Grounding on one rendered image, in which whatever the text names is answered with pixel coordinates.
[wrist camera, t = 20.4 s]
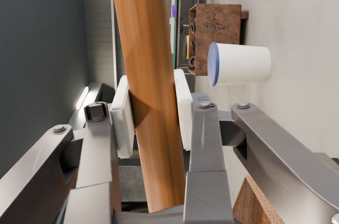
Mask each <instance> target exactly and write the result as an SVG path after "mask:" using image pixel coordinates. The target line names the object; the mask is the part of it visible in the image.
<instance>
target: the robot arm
mask: <svg viewBox="0 0 339 224"><path fill-rule="evenodd" d="M174 76H175V87H176V96H177V105H178V114H179V123H180V129H181V135H182V142H183V148H184V149H186V151H187V150H190V151H191V152H190V167H189V171H188V172H187V176H186V189H185V202H184V204H179V205H175V206H172V207H169V208H166V209H162V210H159V211H156V212H152V213H145V212H127V211H123V212H122V207H121V194H120V180H119V167H118V157H120V158H121V159H122V158H130V156H131V155H132V151H133V142H134V133H135V124H134V118H133V112H132V106H131V100H130V94H129V88H128V81H127V75H124V76H122V77H121V80H120V83H119V86H118V88H117V91H116V94H115V97H114V100H113V102H112V103H109V104H107V103H106V102H101V101H100V102H94V103H90V104H87V105H86V106H84V107H83V110H84V115H85V119H86V125H85V128H83V129H80V130H75V131H73V128H72V126H71V125H56V126H54V127H53V128H50V129H49V130H48V131H47V132H46V133H45V134H44V135H43V136H42V137H41V138H40V139H39V140H38V141H37V142H36V143H35V144H34V145H33V146H32V147H31V148H30V149H29V150H28V151H27V152H26V153H25V154H24V155H23V156H22V158H21V159H20V160H19V161H18V162H17V163H16V164H15V165H14V166H13V167H12V168H11V169H10V170H9V171H8V172H7V173H6V174H5V175H4V176H3V177H2V178H1V179H0V224H52V222H53V221H54V219H55V217H56V215H57V213H58V212H59V210H60V208H61V206H62V205H63V203H64V201H65V199H66V197H67V196H68V195H69V196H68V201H67V207H66V212H65V218H64V223H63V224H244V223H242V222H241V221H239V220H238V219H236V218H234V217H233V211H232V204H231V197H230V189H229V182H228V175H227V170H225V163H224V155H223V148H222V146H232V147H233V151H234V153H235V155H236V156H237V157H238V159H239V160H240V162H241V163H242V164H243V166H244V167H245V169H246V170H247V171H248V173H249V174H250V176H251V177H252V179H253V180H254V181H255V183H256V184H257V186H258V187H259V188H260V190H261V191H262V193H263V194H264V195H265V197H266V198H267V200H268V201H269V202H270V204H271V205H272V207H273V208H274V210H275V211H276V212H277V214H278V215H279V216H280V218H281V219H282V221H283V222H284V223H285V224H339V173H338V172H336V171H335V170H334V169H333V168H331V167H330V166H329V165H328V164H327V163H325V162H324V161H323V160H322V159H321V158H319V157H318V156H317V155H316V154H315V153H313V152H312V151H311V150H310V149H308V148H307V147H306V146H305V145H304V144H302V143H301V142H300V141H299V140H298V139H296V138H295V137H294V136H293V135H291V134H290V133H289V132H288V131H287V130H285V129H284V128H283V127H282V126H280V125H279V124H278V123H277V122H276V121H274V120H273V119H272V118H271V117H270V116H268V115H267V114H266V113H265V112H263V111H262V110H261V109H260V108H259V107H257V106H256V105H255V104H253V103H249V102H244V101H243V102H239V103H235V104H233V105H232V106H231V111H223V110H218V109H217V105H216V104H215V103H212V102H211V100H210V98H209V96H208V94H207V93H205V92H196V93H190V90H189V87H188V84H187V81H186V78H185V75H184V72H183V70H182V69H175V70H174ZM116 150H117V152H118V157H117V152H116ZM76 180H77V182H76V188H75V189H72V187H73V185H74V183H75V181H76Z"/></svg>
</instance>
